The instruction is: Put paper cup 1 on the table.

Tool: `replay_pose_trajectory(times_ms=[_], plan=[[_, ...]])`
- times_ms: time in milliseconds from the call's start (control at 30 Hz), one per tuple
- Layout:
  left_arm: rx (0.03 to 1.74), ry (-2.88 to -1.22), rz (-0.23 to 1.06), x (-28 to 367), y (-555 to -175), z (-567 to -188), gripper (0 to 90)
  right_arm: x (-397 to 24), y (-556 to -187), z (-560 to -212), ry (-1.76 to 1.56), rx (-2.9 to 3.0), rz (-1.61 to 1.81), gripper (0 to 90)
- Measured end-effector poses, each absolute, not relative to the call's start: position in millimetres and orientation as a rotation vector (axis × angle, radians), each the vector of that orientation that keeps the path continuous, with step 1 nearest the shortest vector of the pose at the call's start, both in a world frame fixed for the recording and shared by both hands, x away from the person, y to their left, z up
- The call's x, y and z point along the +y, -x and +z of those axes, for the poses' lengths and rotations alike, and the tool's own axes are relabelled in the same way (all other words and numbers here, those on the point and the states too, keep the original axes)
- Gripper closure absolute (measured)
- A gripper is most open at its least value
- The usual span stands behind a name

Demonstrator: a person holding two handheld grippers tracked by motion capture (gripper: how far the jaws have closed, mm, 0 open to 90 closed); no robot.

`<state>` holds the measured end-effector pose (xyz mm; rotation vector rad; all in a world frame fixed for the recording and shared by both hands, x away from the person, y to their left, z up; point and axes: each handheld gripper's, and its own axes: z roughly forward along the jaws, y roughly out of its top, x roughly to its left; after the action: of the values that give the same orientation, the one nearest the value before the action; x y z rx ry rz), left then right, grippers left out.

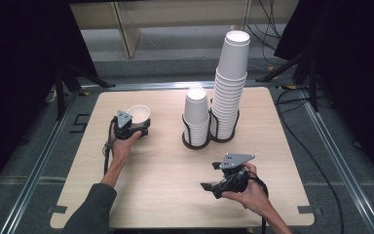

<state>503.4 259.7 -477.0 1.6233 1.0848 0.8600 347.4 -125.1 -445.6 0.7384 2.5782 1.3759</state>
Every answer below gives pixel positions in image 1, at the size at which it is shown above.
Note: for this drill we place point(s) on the black curtain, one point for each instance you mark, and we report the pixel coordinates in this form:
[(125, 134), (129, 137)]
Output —
[(363, 81), (13, 81)]

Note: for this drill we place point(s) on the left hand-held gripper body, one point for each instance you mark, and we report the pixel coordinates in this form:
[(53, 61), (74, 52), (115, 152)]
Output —
[(123, 122)]

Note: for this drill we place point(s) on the black metal stand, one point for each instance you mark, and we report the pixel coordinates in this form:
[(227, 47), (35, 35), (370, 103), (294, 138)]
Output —
[(312, 84), (59, 94)]

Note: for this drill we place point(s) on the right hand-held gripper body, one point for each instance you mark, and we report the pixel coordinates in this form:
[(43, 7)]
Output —
[(233, 182)]

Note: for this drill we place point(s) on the metal floor rail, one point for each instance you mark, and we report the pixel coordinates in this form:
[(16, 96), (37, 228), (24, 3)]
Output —
[(344, 169), (35, 172), (162, 85)]

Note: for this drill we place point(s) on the person's left hand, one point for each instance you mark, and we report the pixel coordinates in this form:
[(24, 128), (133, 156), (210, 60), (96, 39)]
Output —
[(123, 149)]

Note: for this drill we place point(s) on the tall stack of white cups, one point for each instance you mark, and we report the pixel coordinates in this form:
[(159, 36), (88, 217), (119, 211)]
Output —
[(232, 65)]

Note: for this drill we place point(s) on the person's right hand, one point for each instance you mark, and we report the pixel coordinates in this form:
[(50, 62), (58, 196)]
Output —
[(253, 198)]

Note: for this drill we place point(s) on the single white paper cup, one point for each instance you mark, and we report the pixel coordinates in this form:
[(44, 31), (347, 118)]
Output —
[(138, 114)]

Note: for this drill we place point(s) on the light wooden shelf unit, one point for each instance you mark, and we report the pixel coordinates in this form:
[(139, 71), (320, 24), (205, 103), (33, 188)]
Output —
[(126, 32)]

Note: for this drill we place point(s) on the short stack of white cups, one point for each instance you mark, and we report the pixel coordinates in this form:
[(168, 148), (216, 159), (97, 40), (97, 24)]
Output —
[(196, 110)]

